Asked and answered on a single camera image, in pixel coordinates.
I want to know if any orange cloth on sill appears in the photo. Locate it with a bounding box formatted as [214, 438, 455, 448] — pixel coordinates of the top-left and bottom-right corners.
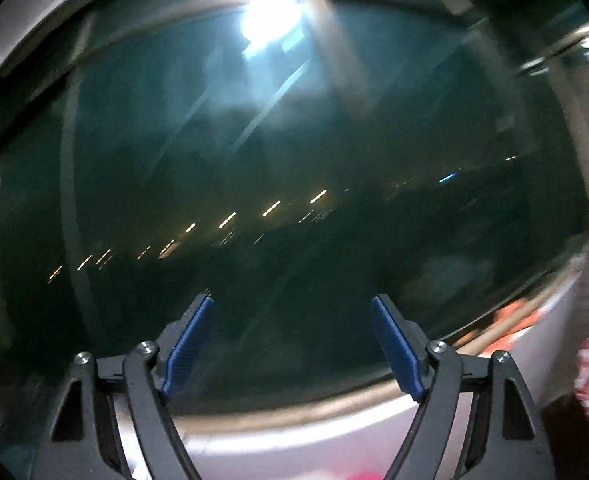
[490, 298, 540, 334]

